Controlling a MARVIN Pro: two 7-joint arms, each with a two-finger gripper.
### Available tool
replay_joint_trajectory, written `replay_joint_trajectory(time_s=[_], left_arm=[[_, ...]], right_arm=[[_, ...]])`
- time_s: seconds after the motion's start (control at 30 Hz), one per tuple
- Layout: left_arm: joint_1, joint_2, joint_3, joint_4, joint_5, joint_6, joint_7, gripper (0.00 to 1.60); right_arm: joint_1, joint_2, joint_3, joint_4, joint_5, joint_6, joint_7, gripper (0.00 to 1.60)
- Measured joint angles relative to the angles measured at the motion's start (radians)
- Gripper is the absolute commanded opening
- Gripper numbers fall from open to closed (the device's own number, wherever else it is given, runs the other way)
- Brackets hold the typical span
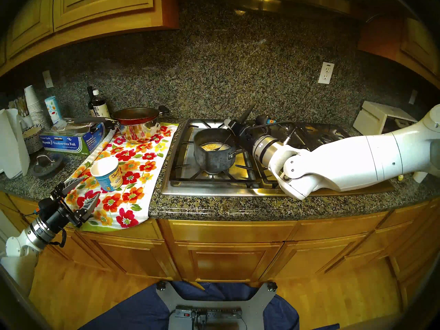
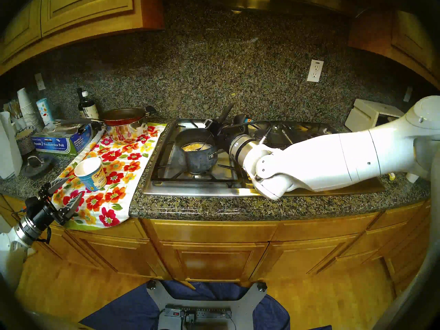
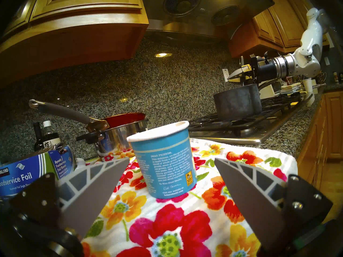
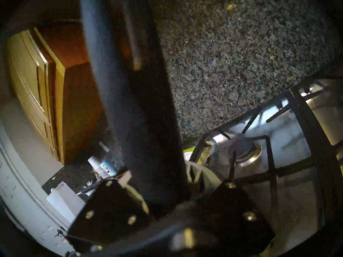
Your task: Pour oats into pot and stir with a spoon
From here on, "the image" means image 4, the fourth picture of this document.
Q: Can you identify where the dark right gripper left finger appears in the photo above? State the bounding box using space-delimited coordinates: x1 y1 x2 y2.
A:
67 170 151 245

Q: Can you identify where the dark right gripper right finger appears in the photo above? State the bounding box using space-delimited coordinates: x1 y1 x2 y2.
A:
186 161 276 249

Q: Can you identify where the black cooking spoon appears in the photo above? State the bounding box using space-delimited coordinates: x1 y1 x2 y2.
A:
80 0 188 218

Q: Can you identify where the white paper towel roll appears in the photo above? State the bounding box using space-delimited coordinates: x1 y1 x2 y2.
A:
47 181 86 222

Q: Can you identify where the leaf print paper cup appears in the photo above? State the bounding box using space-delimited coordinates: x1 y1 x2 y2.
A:
100 159 117 177

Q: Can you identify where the stack of white cups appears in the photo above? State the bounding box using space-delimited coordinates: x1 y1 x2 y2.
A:
88 156 107 179

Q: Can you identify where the stainless gas stovetop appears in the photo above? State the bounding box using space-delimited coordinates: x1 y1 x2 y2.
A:
185 77 343 257

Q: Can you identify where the white panel door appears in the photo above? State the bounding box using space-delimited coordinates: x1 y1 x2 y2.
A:
0 120 77 256

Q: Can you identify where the wooden wall cabinet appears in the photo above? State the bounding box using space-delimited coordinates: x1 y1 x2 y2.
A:
5 26 104 165

